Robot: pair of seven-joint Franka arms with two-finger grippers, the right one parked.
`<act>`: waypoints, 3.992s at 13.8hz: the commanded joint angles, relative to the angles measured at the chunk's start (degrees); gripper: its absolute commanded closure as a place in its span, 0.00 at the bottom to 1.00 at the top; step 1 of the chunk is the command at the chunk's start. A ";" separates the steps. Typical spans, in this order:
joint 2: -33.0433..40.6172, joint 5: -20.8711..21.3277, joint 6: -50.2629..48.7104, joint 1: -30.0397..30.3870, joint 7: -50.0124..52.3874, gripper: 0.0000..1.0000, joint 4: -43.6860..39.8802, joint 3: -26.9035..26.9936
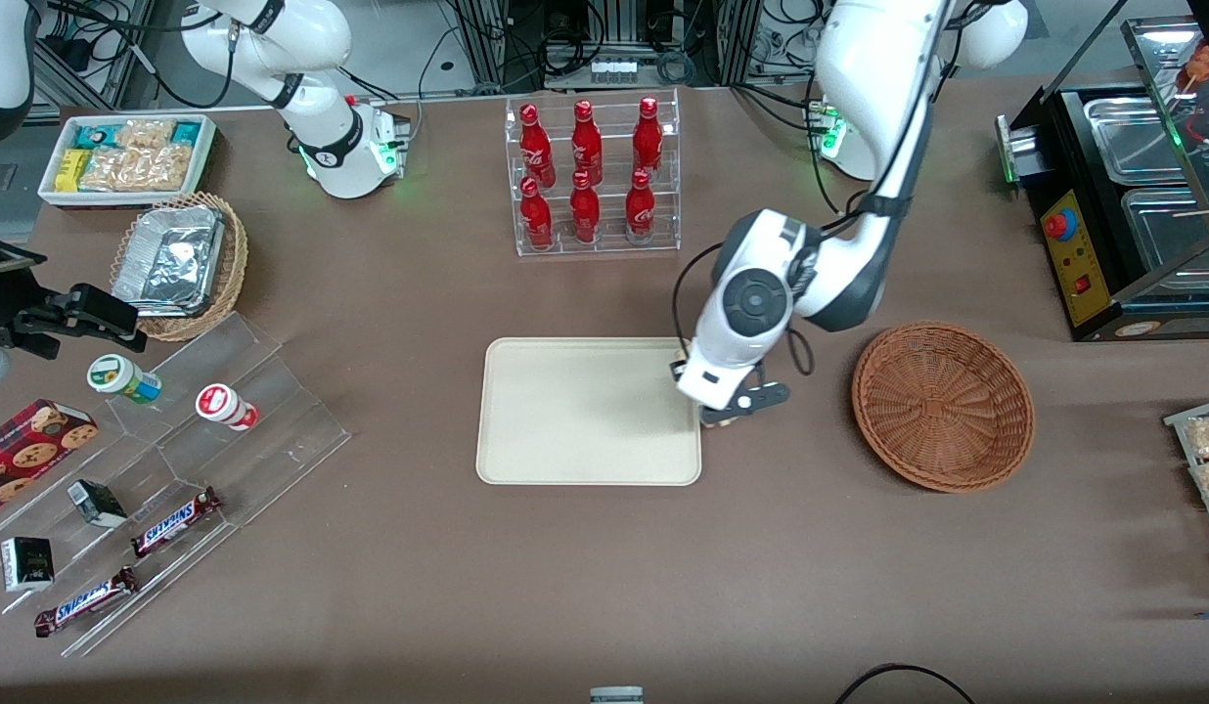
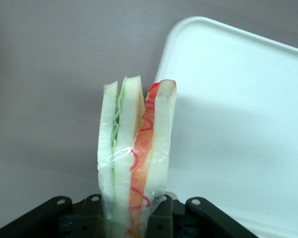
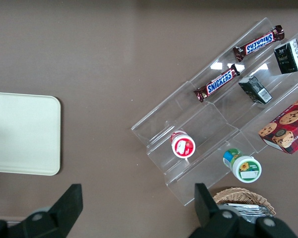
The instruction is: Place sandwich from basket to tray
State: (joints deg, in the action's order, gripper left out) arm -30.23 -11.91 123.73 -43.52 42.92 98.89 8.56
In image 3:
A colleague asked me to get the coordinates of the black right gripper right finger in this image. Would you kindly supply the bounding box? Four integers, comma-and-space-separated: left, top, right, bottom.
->
188, 182, 298, 238

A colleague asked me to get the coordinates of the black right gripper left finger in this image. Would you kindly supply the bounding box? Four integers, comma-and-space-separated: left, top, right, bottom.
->
0, 183, 84, 238

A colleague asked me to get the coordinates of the light tan wicker basket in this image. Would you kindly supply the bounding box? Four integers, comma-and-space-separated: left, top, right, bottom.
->
212, 187, 278, 218

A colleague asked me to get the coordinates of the beige rectangular serving tray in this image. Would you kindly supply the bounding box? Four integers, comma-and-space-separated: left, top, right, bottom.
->
0, 91, 62, 177

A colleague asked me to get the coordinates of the aluminium foil container stack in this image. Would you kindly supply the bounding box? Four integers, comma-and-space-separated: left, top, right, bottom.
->
220, 202, 274, 220

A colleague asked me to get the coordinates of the green lid yogurt cup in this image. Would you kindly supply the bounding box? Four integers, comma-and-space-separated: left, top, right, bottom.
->
222, 148, 262, 183

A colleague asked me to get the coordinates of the red lid yogurt cup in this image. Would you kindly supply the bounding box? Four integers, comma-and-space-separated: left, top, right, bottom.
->
170, 129, 196, 159

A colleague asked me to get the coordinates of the clear acrylic step shelf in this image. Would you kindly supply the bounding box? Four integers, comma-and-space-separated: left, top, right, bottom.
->
131, 17, 298, 207

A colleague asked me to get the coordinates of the red plaid cookie box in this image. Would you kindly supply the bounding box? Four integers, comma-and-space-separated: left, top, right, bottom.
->
258, 91, 298, 155

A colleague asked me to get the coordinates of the brown Snickers bar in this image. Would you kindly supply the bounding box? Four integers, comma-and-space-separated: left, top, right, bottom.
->
193, 63, 241, 103
232, 24, 285, 62

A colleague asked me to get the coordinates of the small black carton box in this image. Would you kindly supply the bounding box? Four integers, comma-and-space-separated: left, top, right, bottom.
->
273, 39, 298, 75
238, 75, 273, 104

